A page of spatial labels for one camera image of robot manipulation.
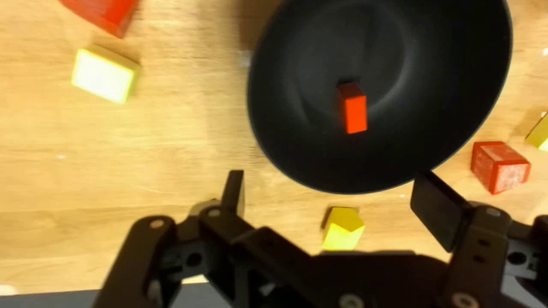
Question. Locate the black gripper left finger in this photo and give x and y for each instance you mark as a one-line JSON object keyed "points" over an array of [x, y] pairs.
{"points": [[245, 266]]}

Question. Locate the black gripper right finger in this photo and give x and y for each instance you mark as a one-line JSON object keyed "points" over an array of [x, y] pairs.
{"points": [[495, 262]]}

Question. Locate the red cube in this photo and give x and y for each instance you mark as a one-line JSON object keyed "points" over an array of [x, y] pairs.
{"points": [[354, 108]]}

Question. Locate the red triangular prism block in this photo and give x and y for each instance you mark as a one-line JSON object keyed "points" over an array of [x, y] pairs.
{"points": [[111, 16]]}

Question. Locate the black bowl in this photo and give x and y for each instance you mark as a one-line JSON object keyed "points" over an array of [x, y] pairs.
{"points": [[431, 72]]}

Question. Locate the yellow cube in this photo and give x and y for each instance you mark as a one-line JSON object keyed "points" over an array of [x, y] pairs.
{"points": [[104, 74]]}

